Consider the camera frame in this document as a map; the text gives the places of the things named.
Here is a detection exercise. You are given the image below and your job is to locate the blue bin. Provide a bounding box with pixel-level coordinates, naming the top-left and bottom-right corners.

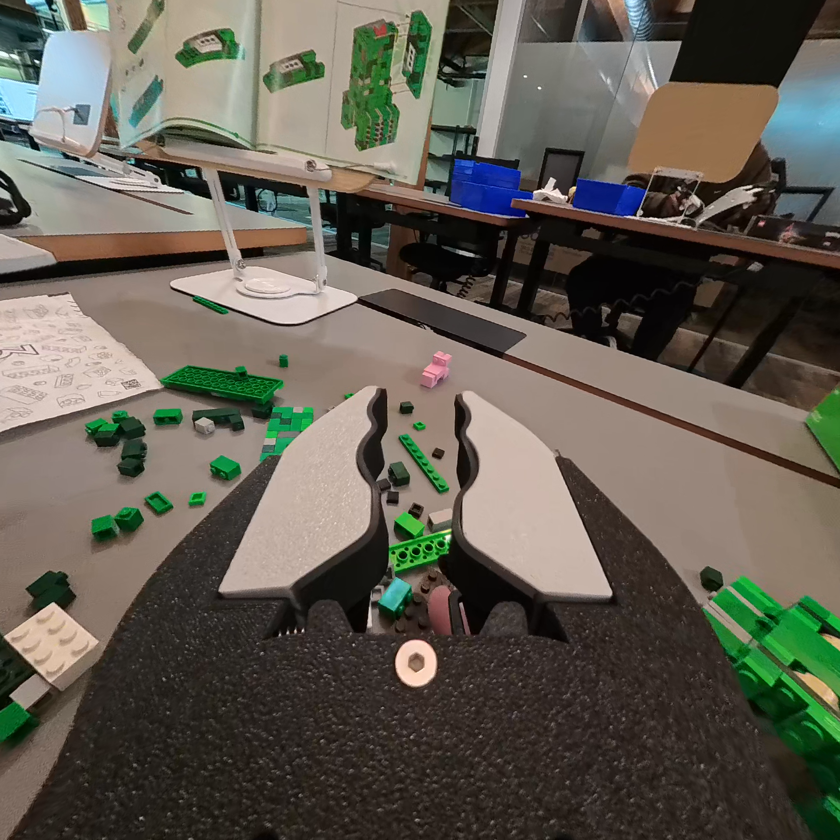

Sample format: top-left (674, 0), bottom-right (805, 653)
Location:
top-left (571, 178), bottom-right (647, 216)

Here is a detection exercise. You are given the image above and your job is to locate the black framed screen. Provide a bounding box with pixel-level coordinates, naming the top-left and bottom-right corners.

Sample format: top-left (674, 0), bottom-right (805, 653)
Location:
top-left (538, 147), bottom-right (585, 191)

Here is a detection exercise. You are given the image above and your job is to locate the black mat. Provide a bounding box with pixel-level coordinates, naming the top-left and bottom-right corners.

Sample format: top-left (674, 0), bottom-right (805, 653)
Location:
top-left (357, 289), bottom-right (527, 358)

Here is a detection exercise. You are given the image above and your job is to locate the green brick model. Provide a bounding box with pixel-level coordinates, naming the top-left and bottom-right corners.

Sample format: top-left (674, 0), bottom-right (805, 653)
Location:
top-left (702, 576), bottom-right (840, 840)

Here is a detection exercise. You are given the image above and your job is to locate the large green studded plate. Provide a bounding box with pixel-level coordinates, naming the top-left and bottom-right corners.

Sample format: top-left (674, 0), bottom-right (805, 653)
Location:
top-left (159, 365), bottom-right (285, 404)

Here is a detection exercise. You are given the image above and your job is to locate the dark green studded plate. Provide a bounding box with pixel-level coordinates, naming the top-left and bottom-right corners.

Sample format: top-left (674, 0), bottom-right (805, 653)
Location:
top-left (0, 633), bottom-right (30, 706)

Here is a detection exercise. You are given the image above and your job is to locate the clear acrylic stand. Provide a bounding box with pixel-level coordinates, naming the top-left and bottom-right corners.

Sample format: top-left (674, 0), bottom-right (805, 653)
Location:
top-left (640, 167), bottom-right (765, 227)

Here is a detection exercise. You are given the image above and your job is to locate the dark toy box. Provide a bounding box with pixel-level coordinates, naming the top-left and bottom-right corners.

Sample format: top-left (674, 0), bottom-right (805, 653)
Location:
top-left (745, 215), bottom-right (840, 253)

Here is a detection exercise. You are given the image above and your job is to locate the stack of blue bins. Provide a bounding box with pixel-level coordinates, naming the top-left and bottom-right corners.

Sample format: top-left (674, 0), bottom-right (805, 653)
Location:
top-left (449, 157), bottom-right (532, 214)

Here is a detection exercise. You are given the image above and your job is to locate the teal small brick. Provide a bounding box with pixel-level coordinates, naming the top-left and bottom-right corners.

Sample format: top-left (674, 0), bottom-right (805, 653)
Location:
top-left (377, 577), bottom-right (413, 619)

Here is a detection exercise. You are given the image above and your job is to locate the white studded brick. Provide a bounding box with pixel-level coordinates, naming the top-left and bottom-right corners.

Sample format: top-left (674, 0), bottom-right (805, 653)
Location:
top-left (3, 602), bottom-right (99, 691)

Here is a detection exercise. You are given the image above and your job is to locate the person's right hand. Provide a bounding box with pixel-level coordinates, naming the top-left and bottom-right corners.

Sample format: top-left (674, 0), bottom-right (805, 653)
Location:
top-left (428, 586), bottom-right (471, 636)

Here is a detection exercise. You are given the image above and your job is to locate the neighbouring grey desk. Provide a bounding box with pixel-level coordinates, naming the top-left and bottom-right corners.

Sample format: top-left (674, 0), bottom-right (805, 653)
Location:
top-left (0, 141), bottom-right (309, 263)

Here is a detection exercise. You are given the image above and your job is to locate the bright green studded plate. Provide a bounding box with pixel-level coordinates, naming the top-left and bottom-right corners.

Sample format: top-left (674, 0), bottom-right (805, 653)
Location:
top-left (388, 530), bottom-right (454, 573)

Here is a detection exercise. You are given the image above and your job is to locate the green toy box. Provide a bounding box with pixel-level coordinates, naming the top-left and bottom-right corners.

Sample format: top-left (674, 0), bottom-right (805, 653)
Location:
top-left (805, 387), bottom-right (840, 473)

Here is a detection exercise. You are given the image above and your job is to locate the green mosaic tiled plate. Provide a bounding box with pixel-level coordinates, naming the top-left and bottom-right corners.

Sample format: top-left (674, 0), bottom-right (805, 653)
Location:
top-left (259, 406), bottom-right (315, 463)

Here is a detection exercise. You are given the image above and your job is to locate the open instruction booklet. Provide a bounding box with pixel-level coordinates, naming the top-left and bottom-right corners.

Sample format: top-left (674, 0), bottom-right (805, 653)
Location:
top-left (105, 0), bottom-right (450, 188)

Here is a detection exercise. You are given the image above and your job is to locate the white printed paper sheet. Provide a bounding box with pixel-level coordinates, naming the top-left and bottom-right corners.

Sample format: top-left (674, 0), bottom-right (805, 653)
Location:
top-left (0, 293), bottom-right (164, 434)

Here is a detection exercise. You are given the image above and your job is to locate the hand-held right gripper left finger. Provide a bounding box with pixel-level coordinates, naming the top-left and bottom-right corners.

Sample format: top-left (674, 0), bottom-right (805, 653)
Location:
top-left (217, 385), bottom-right (391, 621)

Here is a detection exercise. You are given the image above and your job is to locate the black office chair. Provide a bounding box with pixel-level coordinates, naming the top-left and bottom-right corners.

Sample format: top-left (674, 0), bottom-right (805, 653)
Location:
top-left (400, 239), bottom-right (500, 296)

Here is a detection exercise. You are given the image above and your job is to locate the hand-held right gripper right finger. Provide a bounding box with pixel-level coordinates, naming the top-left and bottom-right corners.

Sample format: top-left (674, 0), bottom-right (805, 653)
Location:
top-left (448, 390), bottom-right (615, 621)

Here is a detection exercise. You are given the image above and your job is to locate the brown-edged rear table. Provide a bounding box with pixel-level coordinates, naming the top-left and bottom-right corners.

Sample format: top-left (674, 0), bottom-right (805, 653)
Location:
top-left (357, 182), bottom-right (534, 306)
top-left (511, 197), bottom-right (840, 388)

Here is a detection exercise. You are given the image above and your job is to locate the scatter of small green bricks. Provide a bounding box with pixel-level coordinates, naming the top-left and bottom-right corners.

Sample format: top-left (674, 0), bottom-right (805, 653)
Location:
top-left (0, 354), bottom-right (724, 746)

